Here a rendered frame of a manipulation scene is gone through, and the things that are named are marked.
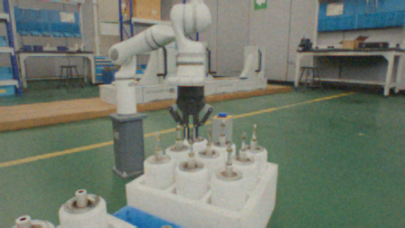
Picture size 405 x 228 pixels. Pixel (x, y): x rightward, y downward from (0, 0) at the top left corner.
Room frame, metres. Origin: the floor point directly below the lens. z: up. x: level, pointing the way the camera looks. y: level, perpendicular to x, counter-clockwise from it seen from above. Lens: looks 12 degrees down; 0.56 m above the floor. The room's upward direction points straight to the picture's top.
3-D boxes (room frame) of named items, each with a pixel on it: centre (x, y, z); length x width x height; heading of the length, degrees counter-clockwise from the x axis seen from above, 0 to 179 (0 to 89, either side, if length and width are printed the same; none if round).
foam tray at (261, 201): (0.80, -0.03, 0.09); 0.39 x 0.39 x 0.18; 62
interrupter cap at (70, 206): (0.50, 0.26, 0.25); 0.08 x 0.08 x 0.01
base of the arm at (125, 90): (1.21, 0.36, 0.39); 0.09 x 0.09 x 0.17; 40
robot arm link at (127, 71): (1.21, 0.36, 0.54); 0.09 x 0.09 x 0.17; 61
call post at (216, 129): (1.10, -0.10, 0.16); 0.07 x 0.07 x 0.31; 62
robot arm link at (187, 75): (0.68, 0.03, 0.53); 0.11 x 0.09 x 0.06; 170
